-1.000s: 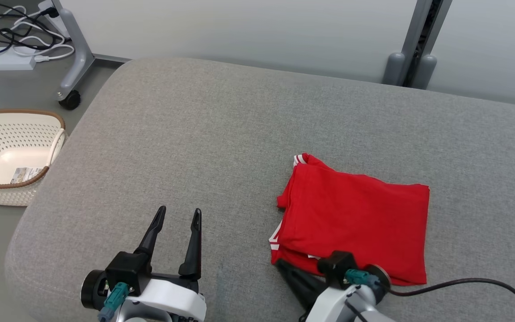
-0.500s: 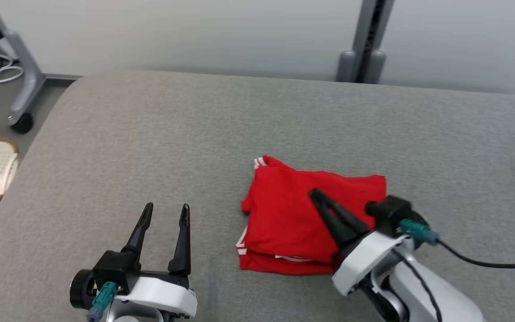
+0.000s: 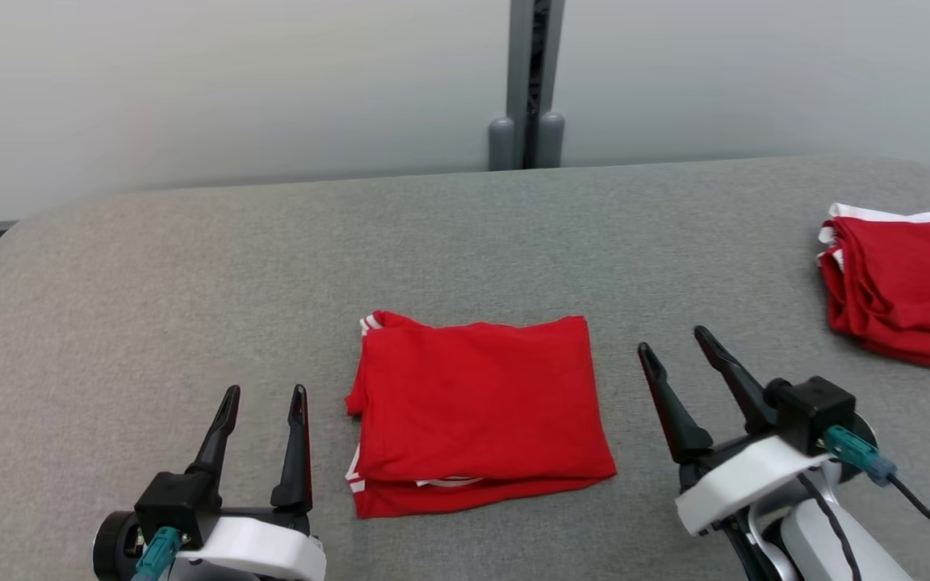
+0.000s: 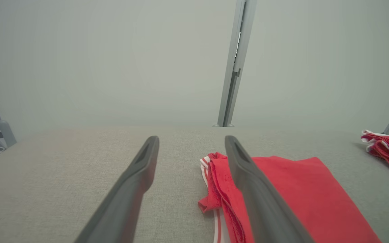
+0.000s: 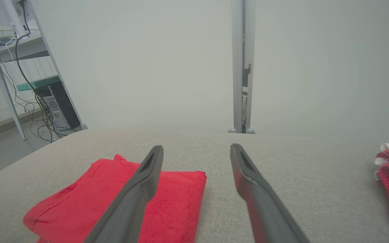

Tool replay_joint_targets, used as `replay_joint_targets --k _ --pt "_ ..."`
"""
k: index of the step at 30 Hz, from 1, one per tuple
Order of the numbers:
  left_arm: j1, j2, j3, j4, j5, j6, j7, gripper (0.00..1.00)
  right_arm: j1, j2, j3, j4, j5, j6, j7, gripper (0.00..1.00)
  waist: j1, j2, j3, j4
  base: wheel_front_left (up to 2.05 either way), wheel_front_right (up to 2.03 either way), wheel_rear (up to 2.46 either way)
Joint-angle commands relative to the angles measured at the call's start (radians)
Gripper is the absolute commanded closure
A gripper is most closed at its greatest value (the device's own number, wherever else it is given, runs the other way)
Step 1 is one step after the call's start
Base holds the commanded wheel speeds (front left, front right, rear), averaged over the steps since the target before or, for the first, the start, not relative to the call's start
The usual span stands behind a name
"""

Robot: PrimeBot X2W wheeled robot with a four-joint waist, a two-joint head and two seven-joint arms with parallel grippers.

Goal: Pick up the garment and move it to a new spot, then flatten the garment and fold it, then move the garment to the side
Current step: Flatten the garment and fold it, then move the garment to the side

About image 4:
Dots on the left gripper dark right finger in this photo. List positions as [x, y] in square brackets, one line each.
[262, 209]

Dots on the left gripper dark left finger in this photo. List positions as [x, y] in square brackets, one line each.
[127, 195]

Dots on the red jersey black white lettering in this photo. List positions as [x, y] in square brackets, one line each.
[316, 202]

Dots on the grey metal post base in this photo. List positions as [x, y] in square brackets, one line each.
[230, 94]

